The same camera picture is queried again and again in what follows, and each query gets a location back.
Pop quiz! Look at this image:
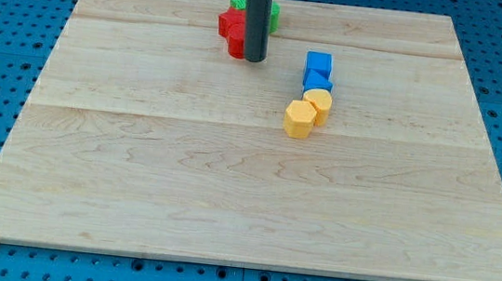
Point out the yellow round block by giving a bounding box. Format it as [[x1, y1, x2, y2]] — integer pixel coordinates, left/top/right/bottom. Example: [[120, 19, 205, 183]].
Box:
[[302, 88, 333, 127]]

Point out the green round block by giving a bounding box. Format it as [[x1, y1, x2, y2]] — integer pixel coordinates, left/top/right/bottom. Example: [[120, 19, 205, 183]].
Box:
[[269, 2, 281, 34]]

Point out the light wooden board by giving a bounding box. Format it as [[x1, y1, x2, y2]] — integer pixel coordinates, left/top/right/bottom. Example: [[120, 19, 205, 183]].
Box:
[[0, 0, 502, 281]]

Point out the green star block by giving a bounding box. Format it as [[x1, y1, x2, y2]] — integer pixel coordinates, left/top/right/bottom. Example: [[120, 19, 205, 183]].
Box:
[[229, 0, 246, 10]]

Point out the red star block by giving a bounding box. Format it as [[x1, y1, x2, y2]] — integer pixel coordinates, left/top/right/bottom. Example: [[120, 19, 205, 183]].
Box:
[[218, 7, 245, 38]]

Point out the blue triangle block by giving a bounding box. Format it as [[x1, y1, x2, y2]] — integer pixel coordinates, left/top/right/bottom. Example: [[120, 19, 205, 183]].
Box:
[[303, 69, 334, 92]]

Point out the red round block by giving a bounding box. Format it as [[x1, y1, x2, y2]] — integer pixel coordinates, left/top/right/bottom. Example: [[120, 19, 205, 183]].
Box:
[[226, 23, 245, 59]]

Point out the yellow hexagon block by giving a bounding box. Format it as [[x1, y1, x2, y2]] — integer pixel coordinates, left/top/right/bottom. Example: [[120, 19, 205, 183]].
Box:
[[283, 100, 317, 139]]

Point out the blue square block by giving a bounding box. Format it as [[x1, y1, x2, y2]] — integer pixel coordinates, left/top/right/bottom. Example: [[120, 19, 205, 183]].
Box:
[[303, 51, 333, 82]]

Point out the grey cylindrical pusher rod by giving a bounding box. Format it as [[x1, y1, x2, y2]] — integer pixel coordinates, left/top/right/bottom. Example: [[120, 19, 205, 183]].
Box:
[[244, 0, 273, 62]]

